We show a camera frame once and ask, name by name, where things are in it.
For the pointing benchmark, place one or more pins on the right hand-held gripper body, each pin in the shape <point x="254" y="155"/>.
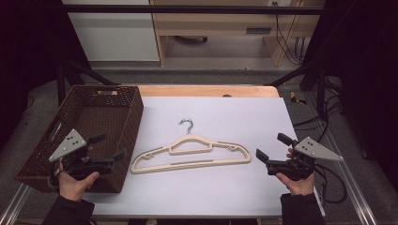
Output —
<point x="313" y="150"/>

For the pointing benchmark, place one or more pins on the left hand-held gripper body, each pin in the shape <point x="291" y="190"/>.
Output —
<point x="70" y="145"/>

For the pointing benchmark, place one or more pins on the brown woven basket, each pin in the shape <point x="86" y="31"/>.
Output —
<point x="103" y="122"/>

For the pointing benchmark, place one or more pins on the person's right hand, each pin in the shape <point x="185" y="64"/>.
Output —
<point x="300" y="187"/>

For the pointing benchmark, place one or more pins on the person's left hand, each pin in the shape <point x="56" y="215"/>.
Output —
<point x="75" y="189"/>

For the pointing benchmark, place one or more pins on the yellow and black tool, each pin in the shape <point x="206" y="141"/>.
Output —
<point x="294" y="98"/>

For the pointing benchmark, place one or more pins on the white table sheet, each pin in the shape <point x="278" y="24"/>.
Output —
<point x="225" y="125"/>

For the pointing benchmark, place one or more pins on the white cabinet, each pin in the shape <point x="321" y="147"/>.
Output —
<point x="115" y="37"/>

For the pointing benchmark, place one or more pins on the light wooden desk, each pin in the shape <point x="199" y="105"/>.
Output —
<point x="212" y="23"/>

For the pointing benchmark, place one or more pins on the aluminium rail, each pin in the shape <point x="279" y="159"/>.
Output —
<point x="14" y="206"/>
<point x="344" y="175"/>

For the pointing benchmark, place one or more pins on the black horizontal frame bar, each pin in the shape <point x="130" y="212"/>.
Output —
<point x="187" y="9"/>

